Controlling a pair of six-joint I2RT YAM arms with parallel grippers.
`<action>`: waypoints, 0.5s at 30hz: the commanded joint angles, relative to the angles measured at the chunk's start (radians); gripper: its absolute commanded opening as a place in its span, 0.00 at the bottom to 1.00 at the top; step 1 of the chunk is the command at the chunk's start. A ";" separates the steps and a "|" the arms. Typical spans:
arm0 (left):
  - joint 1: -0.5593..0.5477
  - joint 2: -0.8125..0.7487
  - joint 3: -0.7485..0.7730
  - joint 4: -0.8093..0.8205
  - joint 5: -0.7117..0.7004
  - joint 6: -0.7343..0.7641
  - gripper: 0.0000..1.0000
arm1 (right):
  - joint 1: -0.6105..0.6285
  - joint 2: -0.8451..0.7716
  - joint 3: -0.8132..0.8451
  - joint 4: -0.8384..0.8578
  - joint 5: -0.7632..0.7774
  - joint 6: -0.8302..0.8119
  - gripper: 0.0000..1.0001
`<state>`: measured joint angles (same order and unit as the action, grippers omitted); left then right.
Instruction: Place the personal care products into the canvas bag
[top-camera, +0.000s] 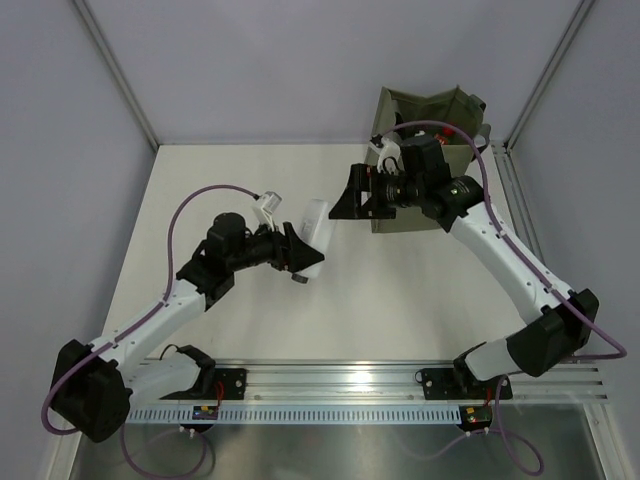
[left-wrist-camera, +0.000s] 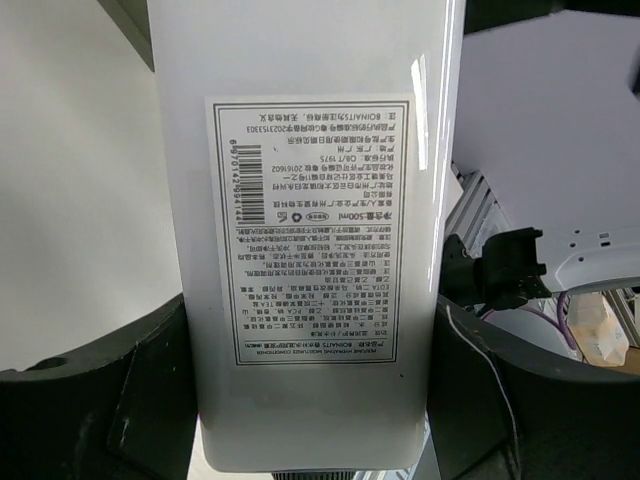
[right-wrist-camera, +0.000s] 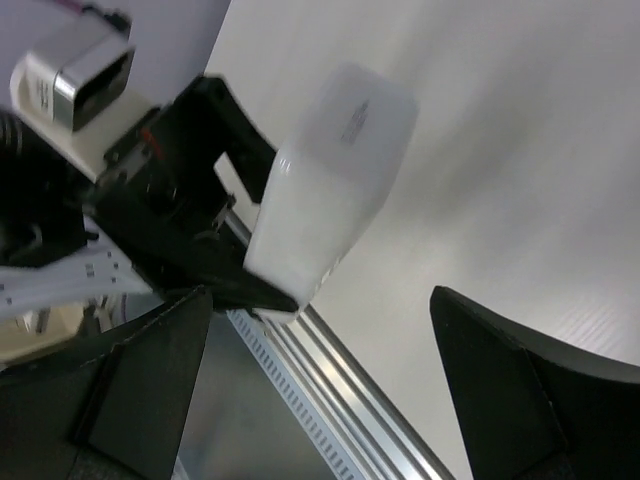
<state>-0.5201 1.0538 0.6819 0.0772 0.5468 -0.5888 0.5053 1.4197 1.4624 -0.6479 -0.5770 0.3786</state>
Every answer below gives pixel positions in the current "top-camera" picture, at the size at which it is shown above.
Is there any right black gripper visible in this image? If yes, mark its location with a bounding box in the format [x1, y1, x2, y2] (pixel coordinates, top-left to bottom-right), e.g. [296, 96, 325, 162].
[329, 164, 424, 220]

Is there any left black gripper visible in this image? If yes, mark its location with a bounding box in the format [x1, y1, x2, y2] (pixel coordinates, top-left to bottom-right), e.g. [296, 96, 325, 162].
[227, 217, 323, 273]

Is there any white bottle black cap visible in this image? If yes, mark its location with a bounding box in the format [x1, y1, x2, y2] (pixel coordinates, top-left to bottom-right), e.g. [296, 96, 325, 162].
[291, 199, 336, 284]

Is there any green Fairy dish soap bottle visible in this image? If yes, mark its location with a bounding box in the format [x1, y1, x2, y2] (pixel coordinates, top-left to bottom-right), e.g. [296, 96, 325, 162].
[434, 127, 456, 145]

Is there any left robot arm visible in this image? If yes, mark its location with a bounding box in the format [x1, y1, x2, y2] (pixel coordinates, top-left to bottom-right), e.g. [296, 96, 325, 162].
[41, 211, 334, 443]

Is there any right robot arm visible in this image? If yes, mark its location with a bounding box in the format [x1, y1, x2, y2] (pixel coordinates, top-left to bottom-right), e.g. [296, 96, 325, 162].
[329, 135, 599, 397]

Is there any olive green canvas bag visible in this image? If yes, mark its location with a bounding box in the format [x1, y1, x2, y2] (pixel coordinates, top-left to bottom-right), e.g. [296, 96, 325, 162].
[363, 85, 494, 235]

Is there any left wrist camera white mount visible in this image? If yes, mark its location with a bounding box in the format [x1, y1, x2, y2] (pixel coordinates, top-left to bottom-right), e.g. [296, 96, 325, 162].
[252, 191, 282, 231]

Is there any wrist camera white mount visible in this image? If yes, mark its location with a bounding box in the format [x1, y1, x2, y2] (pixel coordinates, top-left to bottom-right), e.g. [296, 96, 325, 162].
[252, 191, 282, 231]
[369, 134, 401, 174]

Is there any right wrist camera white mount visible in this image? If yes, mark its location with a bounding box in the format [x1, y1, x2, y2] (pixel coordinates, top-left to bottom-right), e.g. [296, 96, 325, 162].
[369, 134, 401, 174]

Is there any aluminium front rail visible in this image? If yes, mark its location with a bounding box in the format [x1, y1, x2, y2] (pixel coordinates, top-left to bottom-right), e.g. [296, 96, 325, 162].
[124, 362, 609, 405]

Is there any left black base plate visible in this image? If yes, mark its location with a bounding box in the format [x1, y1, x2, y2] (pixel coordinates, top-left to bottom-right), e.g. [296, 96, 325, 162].
[162, 367, 247, 400]

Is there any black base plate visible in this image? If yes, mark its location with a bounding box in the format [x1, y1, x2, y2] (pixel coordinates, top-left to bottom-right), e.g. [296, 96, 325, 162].
[414, 367, 513, 401]
[162, 367, 247, 400]

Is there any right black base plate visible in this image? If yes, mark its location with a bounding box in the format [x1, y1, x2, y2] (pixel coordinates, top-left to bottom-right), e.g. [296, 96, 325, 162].
[414, 367, 513, 401]

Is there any white slotted cable duct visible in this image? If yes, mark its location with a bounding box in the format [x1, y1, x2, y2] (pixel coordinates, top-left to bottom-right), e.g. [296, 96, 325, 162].
[127, 405, 461, 425]

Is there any right aluminium frame post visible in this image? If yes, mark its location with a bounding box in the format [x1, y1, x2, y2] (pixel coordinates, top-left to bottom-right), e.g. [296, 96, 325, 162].
[503, 0, 598, 152]

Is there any aluminium frame post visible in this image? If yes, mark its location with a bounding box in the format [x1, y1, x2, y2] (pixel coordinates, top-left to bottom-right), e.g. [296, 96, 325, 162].
[69, 0, 161, 153]
[503, 0, 598, 152]

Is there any left aluminium frame post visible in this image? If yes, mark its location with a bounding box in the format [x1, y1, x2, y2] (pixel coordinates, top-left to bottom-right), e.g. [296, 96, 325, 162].
[69, 0, 161, 153]

